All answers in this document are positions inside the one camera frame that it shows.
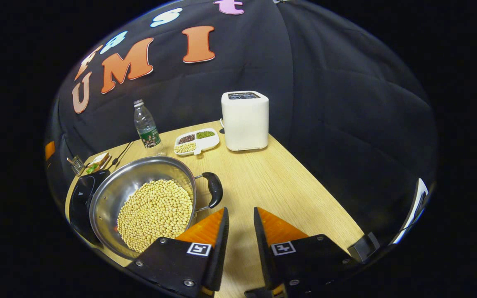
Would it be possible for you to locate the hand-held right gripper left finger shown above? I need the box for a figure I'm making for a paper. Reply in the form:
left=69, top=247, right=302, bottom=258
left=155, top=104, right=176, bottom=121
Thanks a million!
left=125, top=207, right=230, bottom=298

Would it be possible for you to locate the clear plastic water bottle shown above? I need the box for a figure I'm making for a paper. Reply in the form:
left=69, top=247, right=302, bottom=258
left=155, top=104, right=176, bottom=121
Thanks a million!
left=133, top=99, right=162, bottom=149

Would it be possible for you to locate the sandwich with lettuce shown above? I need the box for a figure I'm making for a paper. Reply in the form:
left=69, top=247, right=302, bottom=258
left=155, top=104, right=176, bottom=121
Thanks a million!
left=84, top=152, right=111, bottom=174

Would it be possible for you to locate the black induction cooktop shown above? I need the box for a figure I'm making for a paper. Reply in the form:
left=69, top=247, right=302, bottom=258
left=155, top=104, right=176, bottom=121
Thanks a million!
left=68, top=169, right=111, bottom=249

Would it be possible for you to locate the white divided bean tray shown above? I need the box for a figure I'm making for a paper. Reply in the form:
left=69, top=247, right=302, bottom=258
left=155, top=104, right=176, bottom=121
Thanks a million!
left=174, top=128, right=221, bottom=156

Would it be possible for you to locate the steel pot with soybeans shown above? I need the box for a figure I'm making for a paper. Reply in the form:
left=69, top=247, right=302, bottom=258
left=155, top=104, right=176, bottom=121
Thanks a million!
left=89, top=156, right=224, bottom=260

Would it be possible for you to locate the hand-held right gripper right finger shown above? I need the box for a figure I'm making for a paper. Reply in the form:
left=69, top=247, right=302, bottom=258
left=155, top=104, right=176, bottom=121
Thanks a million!
left=245, top=206, right=361, bottom=298

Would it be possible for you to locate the white toaster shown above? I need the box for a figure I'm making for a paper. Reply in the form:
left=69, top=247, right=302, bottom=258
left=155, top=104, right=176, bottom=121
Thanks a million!
left=221, top=91, right=270, bottom=152

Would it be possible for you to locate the black table edge bracket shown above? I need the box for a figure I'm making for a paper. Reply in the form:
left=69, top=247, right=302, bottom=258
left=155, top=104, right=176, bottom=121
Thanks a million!
left=347, top=232, right=381, bottom=262

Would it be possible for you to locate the black power cable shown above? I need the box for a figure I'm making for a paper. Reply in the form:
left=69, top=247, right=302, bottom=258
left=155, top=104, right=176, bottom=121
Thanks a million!
left=110, top=141, right=135, bottom=168

